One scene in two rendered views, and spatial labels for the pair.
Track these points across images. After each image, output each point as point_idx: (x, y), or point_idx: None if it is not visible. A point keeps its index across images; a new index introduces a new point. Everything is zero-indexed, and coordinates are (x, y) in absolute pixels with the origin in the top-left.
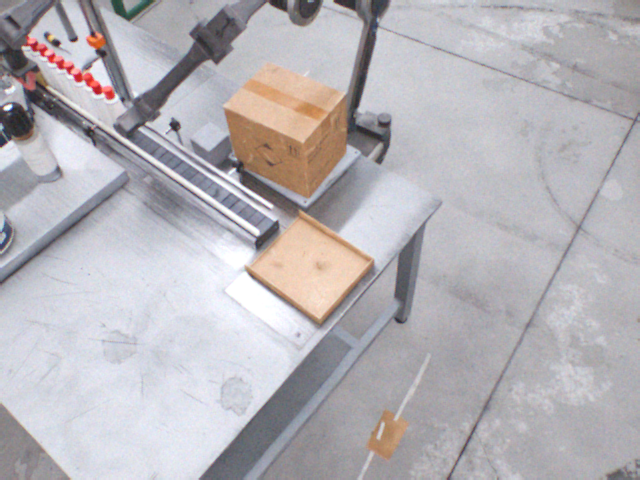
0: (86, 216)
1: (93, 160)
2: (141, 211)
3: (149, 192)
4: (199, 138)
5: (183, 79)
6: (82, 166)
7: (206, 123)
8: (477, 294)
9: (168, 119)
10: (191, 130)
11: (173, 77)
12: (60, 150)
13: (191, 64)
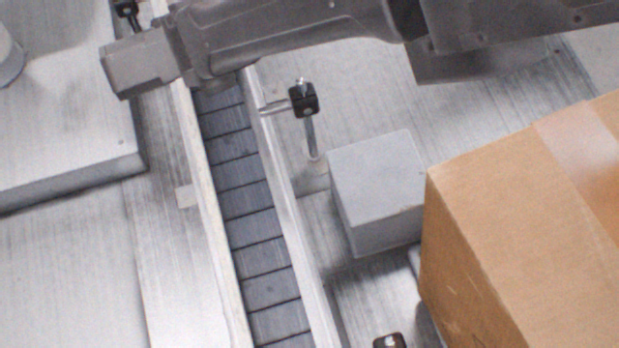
0: (0, 219)
1: (92, 82)
2: (113, 282)
3: (164, 236)
4: (350, 167)
5: (286, 48)
6: (61, 86)
7: (415, 105)
8: None
9: (333, 46)
10: (367, 107)
11: (256, 21)
12: (50, 18)
13: (320, 17)
